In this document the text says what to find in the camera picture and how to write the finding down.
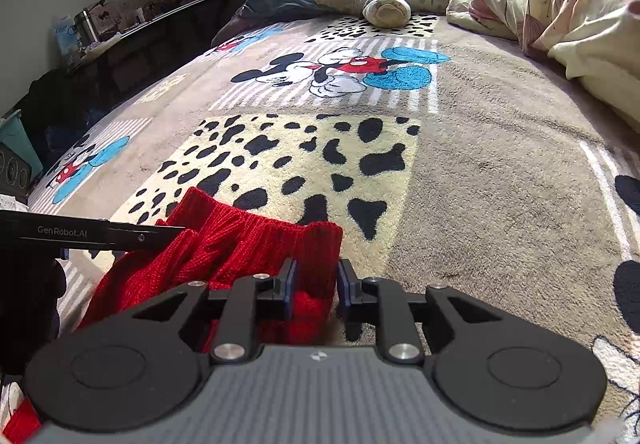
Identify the red knit sweater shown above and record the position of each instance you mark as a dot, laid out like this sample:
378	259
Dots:
235	234

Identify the cartoon mouse printed blanket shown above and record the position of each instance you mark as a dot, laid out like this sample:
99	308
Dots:
475	174

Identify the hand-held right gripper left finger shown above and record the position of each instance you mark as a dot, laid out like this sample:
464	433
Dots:
289	291

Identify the clear plastic container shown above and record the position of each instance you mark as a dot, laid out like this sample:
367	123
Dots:
112	11

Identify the steel thermos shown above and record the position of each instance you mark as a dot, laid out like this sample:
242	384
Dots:
86	29

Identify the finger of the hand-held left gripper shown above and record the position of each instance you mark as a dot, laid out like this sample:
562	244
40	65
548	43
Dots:
140	236

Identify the black speaker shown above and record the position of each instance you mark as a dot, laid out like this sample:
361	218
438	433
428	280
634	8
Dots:
12	174

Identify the teal bin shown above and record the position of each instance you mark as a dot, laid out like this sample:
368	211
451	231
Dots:
22	144

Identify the black bag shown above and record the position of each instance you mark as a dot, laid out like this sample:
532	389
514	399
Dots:
60	99

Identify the blue packet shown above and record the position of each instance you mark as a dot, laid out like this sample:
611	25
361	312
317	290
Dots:
65	41

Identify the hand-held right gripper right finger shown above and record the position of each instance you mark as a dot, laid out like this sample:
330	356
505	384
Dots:
342	291

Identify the dark side table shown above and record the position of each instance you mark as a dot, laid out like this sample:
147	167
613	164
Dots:
150	34

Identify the cream duvet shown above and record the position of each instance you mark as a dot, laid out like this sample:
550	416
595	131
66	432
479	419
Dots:
575	9

